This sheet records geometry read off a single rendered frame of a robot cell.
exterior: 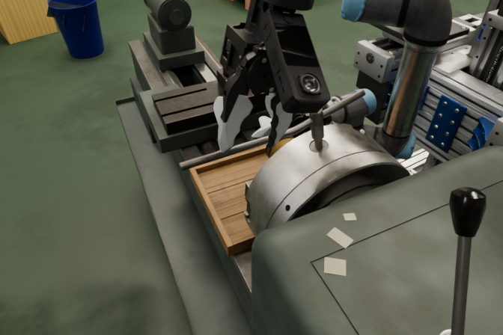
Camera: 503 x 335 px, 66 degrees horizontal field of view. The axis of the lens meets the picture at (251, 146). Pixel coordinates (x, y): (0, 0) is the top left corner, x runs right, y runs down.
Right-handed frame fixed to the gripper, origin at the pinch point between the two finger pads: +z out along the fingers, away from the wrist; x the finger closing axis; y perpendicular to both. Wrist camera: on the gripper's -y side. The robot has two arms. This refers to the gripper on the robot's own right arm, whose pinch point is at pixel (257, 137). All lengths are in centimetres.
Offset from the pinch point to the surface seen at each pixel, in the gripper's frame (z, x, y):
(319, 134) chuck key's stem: 0.6, 19.3, -25.0
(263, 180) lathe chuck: 9.5, 9.5, -22.0
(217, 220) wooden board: 14.1, -17.1, -6.5
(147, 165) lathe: 22, -54, 62
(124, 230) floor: 40, -108, 78
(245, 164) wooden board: -1.6, -19.1, 11.3
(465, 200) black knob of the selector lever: 4, 32, -52
